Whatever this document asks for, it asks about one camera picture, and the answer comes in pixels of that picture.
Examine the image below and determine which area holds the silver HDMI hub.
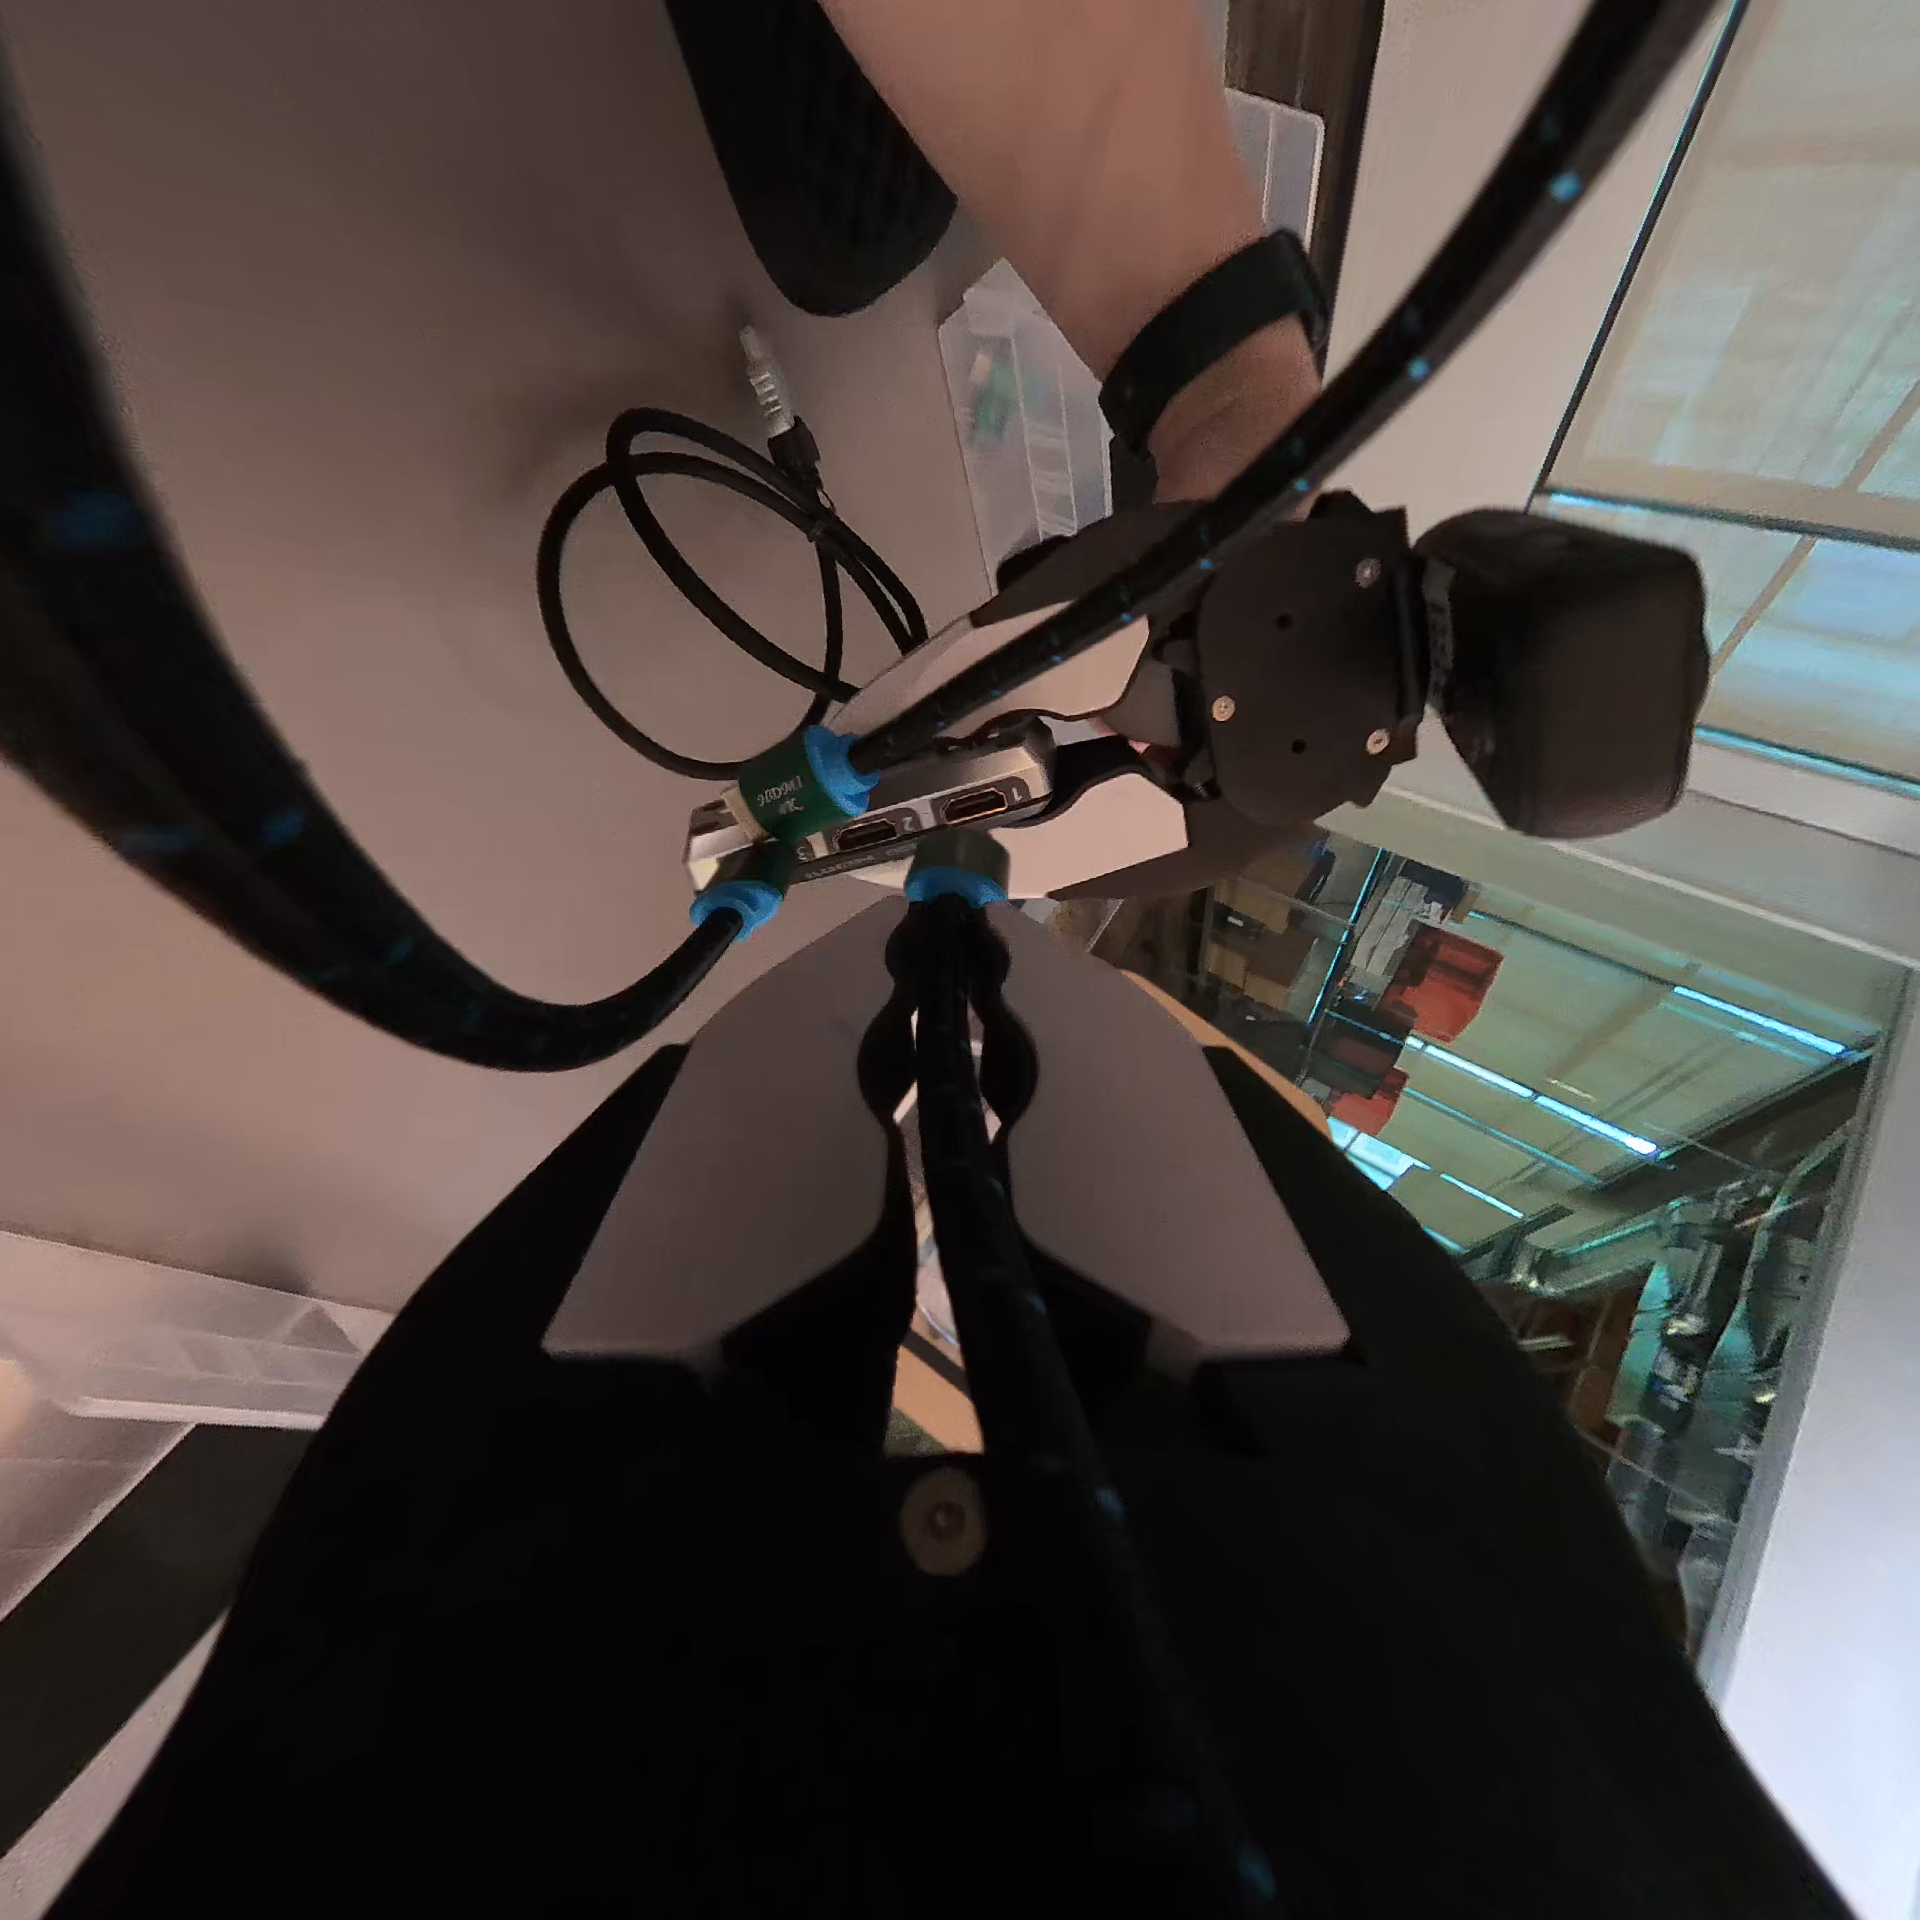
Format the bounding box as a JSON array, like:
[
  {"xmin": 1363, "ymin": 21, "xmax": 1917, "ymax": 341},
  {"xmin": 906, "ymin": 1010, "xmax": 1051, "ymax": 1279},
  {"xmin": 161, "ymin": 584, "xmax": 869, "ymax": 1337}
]
[{"xmin": 683, "ymin": 716, "xmax": 1059, "ymax": 890}]

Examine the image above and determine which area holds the black coiled cable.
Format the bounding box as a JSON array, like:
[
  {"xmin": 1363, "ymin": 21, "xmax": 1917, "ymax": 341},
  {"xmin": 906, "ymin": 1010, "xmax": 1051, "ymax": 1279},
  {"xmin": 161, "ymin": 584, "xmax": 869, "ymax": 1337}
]
[{"xmin": 536, "ymin": 408, "xmax": 931, "ymax": 781}]

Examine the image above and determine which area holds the red storage bin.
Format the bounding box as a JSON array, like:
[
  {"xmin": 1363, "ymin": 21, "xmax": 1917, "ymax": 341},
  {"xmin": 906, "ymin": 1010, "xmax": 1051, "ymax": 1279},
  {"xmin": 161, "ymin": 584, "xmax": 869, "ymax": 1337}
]
[{"xmin": 1318, "ymin": 921, "xmax": 1504, "ymax": 1135}]

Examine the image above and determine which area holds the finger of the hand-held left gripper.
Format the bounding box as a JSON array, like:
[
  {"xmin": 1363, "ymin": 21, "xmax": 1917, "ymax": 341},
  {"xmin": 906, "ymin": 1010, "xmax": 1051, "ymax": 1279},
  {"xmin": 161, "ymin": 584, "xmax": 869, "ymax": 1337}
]
[
  {"xmin": 1034, "ymin": 733, "xmax": 1250, "ymax": 905},
  {"xmin": 837, "ymin": 500, "xmax": 1207, "ymax": 751}
]

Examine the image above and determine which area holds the person's left hand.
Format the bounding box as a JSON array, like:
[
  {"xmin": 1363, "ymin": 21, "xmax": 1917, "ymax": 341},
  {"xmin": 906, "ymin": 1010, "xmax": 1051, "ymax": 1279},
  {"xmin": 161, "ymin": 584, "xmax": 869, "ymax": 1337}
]
[{"xmin": 1124, "ymin": 320, "xmax": 1359, "ymax": 526}]

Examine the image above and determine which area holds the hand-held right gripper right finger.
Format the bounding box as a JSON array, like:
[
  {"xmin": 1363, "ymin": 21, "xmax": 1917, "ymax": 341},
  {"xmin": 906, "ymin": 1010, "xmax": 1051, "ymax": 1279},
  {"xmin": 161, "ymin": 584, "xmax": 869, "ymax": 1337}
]
[{"xmin": 982, "ymin": 904, "xmax": 1352, "ymax": 1363}]

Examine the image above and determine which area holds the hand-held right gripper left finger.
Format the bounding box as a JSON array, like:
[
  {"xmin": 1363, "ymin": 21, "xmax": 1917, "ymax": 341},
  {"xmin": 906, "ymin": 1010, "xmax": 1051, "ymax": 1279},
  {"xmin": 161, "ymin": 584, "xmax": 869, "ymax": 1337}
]
[{"xmin": 541, "ymin": 900, "xmax": 920, "ymax": 1363}]

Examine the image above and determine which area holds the black mesh wrist rest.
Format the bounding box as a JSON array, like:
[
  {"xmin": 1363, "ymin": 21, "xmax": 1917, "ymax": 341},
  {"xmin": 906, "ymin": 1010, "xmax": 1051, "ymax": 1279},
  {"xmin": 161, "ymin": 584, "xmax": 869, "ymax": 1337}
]
[{"xmin": 668, "ymin": 0, "xmax": 960, "ymax": 320}]

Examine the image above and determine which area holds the person's left forearm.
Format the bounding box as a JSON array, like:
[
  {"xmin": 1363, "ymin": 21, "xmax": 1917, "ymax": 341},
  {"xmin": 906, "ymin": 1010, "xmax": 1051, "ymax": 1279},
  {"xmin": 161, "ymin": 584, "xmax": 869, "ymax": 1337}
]
[{"xmin": 822, "ymin": 0, "xmax": 1277, "ymax": 384}]

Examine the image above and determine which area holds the black wristband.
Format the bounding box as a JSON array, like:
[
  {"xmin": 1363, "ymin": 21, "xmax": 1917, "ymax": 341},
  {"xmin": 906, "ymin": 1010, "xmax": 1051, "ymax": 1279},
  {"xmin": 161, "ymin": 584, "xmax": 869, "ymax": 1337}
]
[{"xmin": 1098, "ymin": 228, "xmax": 1332, "ymax": 459}]

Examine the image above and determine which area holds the clear plastic bin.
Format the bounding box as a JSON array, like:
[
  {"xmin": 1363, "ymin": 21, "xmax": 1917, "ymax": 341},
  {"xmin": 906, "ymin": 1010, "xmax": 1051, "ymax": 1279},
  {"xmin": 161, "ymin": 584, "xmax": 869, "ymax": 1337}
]
[{"xmin": 938, "ymin": 87, "xmax": 1324, "ymax": 580}]

